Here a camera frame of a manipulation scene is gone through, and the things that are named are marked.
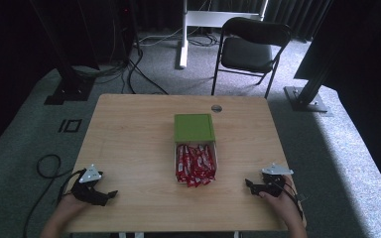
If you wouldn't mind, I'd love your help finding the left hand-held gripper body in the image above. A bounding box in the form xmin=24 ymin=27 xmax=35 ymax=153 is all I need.
xmin=69 ymin=164 xmax=109 ymax=206

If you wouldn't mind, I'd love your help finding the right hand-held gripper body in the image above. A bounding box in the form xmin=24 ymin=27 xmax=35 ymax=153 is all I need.
xmin=257 ymin=162 xmax=295 ymax=198

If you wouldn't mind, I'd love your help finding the green drawer box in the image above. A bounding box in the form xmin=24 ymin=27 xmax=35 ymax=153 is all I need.
xmin=173 ymin=113 xmax=216 ymax=144

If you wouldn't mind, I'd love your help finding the person's left hand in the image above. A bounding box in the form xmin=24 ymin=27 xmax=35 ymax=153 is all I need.
xmin=53 ymin=192 xmax=91 ymax=227

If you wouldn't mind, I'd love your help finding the person's right hand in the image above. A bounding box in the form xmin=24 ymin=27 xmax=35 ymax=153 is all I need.
xmin=258 ymin=176 xmax=302 ymax=230

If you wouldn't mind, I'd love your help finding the pile of red snack packets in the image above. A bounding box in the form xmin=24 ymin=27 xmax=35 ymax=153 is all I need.
xmin=175 ymin=143 xmax=217 ymax=188

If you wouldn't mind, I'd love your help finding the black metal stand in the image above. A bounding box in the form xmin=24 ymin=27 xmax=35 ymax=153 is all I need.
xmin=283 ymin=0 xmax=334 ymax=114
xmin=29 ymin=0 xmax=97 ymax=106

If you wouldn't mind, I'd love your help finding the black folding chair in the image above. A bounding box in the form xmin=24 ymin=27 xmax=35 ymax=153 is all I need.
xmin=210 ymin=16 xmax=293 ymax=100

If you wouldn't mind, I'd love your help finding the white metal stand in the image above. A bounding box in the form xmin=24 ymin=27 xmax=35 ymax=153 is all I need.
xmin=178 ymin=0 xmax=270 ymax=70

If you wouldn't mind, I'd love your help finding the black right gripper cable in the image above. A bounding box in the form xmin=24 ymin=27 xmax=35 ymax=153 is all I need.
xmin=276 ymin=178 xmax=305 ymax=220

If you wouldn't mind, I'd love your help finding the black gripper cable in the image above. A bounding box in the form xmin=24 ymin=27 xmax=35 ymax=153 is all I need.
xmin=276 ymin=178 xmax=305 ymax=220
xmin=22 ymin=154 xmax=86 ymax=238

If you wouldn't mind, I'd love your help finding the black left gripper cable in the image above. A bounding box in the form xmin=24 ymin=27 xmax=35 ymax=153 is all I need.
xmin=22 ymin=154 xmax=86 ymax=238

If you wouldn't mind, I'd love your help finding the black floor cable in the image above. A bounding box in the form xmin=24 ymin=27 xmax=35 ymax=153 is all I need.
xmin=120 ymin=46 xmax=170 ymax=96

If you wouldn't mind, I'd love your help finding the white floor cable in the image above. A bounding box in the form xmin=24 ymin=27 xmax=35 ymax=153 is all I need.
xmin=138 ymin=27 xmax=185 ymax=48

